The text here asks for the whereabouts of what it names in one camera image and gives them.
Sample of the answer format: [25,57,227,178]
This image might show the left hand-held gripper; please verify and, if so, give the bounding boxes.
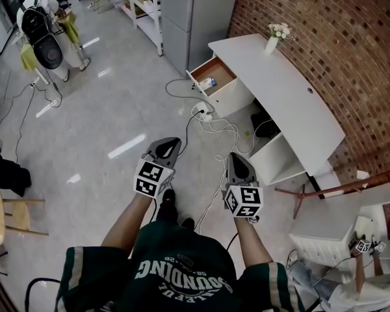
[133,136,182,200]

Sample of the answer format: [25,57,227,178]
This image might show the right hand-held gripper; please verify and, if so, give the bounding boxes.
[221,151,265,224]

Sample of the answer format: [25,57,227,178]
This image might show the small blue white item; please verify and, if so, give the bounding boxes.
[198,75,218,89]

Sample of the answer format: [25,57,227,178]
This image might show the white desk drawer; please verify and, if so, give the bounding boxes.
[185,56,238,99]

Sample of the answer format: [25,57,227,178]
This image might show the person's right forearm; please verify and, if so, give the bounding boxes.
[235,217,274,270]

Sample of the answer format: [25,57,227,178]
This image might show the person's left forearm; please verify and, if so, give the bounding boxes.
[101,193,157,260]

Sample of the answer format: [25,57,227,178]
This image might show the black bag under desk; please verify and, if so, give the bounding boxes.
[250,108,281,138]

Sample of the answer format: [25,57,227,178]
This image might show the white desk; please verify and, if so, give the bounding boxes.
[185,33,346,187]

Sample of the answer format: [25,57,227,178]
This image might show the person's black left shoe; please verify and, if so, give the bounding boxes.
[158,188,177,221]

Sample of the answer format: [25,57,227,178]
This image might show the white power strip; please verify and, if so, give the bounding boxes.
[194,101,216,122]

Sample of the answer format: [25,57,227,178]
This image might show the white low cabinet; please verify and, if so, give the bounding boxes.
[288,203,390,283]

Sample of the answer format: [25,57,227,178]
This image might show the person's green printed shirt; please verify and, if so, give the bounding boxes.
[56,221,307,312]

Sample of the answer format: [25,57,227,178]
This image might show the brown wooden coat rack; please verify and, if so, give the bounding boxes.
[274,165,390,220]

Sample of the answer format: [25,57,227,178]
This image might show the black clothing heap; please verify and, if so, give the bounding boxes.
[0,146,33,198]

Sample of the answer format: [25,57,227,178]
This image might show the white vase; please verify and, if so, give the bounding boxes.
[264,36,278,56]

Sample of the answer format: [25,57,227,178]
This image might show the grey metal cabinet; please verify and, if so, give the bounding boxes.
[160,0,242,75]

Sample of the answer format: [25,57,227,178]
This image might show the white shelving rack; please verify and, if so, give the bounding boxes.
[109,0,164,57]

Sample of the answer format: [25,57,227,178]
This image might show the white flower bouquet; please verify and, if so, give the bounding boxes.
[266,22,298,44]

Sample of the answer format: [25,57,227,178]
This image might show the yellow-green cloth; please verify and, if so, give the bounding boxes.
[56,11,81,44]

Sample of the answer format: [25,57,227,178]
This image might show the black power cable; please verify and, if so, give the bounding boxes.
[177,110,205,163]

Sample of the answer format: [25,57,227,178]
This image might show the white tangled cable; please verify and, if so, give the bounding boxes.
[193,104,258,234]

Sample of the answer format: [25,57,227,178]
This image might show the grey looped cable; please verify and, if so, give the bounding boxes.
[164,78,203,106]

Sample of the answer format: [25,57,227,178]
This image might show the thin black floor cable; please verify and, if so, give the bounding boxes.
[0,70,64,164]

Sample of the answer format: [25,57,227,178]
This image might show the thick black hose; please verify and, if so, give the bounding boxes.
[23,277,63,312]

